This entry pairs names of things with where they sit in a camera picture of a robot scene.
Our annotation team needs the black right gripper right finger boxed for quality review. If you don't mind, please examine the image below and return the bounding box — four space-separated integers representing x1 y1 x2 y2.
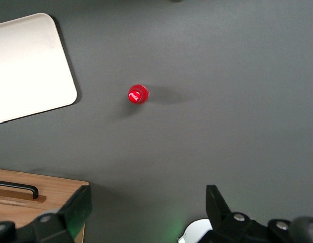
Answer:
197 185 294 243

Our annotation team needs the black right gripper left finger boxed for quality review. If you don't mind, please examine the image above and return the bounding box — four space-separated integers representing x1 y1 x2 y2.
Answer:
0 184 93 243

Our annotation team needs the black metal drawer handle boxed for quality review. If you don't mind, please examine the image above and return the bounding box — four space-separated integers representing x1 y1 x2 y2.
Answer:
0 179 40 200

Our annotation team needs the wooden drawer cabinet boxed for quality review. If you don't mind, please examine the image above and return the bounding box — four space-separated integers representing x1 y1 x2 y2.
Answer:
0 168 90 243

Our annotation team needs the red cola bottle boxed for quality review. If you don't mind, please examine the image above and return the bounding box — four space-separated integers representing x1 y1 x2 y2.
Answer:
127 84 150 105

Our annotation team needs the beige rectangular plastic tray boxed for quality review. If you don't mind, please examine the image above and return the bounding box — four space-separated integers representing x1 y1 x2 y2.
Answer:
0 12 79 126

